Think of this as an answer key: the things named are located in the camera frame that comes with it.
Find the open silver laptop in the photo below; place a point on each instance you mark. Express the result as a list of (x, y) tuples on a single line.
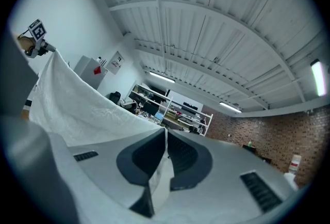
[(158, 116)]

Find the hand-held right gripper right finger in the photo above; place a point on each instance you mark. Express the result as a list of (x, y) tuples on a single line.
[(227, 166)]

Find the white metal shelving rack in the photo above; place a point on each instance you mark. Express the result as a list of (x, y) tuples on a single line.
[(168, 106)]

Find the green bottle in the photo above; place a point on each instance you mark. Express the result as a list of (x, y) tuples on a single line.
[(250, 143)]

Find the black computer monitor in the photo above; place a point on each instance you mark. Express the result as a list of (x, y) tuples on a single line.
[(149, 108)]

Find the person's left hand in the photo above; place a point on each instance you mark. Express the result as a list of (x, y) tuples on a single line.
[(25, 42)]

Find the black office chair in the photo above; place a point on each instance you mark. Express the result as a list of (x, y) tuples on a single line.
[(115, 97), (132, 108)]

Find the white pillow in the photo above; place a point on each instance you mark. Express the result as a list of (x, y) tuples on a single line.
[(77, 104)]

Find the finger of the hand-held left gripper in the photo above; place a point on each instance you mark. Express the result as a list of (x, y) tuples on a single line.
[(49, 48)]

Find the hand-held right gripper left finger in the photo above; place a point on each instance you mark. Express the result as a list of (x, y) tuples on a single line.
[(108, 163)]

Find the grey metal cabinet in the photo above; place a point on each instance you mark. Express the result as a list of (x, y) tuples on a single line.
[(87, 73)]

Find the black wall display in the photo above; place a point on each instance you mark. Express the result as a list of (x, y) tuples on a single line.
[(190, 106)]

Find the white security camera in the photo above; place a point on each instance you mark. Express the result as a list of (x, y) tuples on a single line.
[(101, 61)]

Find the white wall poster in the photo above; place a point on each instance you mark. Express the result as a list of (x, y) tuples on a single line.
[(115, 63)]

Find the long ceiling lamp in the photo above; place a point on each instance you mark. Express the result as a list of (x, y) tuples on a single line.
[(162, 77), (230, 107), (318, 78)]

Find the grey white jacket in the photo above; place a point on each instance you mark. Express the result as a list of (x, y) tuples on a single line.
[(126, 102)]

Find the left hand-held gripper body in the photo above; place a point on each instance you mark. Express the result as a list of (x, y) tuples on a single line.
[(38, 30)]

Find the red paper square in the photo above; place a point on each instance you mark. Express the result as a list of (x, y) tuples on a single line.
[(97, 71)]

